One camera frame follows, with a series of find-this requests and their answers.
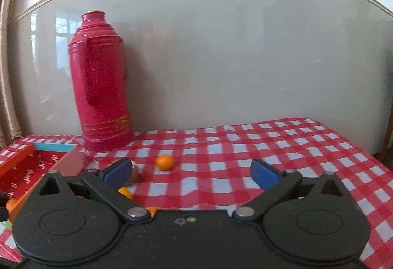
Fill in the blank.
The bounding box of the colourful cardboard box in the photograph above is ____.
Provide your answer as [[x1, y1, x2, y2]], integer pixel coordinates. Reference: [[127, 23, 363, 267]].
[[0, 143, 90, 227]]

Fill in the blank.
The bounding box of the red thermos flask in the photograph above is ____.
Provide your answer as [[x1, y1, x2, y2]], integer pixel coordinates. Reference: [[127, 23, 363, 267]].
[[68, 11, 135, 152]]

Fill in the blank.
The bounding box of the wooden chair leg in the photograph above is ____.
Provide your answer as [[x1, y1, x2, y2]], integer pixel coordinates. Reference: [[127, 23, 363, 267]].
[[379, 106, 393, 163]]

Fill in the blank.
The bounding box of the beige lace curtain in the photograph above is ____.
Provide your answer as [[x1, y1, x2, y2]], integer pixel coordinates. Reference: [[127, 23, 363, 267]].
[[0, 0, 27, 147]]

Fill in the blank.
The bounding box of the red checkered tablecloth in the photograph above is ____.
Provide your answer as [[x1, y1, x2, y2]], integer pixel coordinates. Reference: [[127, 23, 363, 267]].
[[0, 117, 393, 269]]

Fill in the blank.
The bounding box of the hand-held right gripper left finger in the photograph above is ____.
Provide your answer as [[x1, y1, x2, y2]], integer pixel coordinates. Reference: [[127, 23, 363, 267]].
[[38, 158, 152, 223]]

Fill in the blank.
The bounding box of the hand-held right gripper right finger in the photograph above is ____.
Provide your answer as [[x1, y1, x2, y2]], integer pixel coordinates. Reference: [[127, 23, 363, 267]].
[[232, 159, 352, 223]]

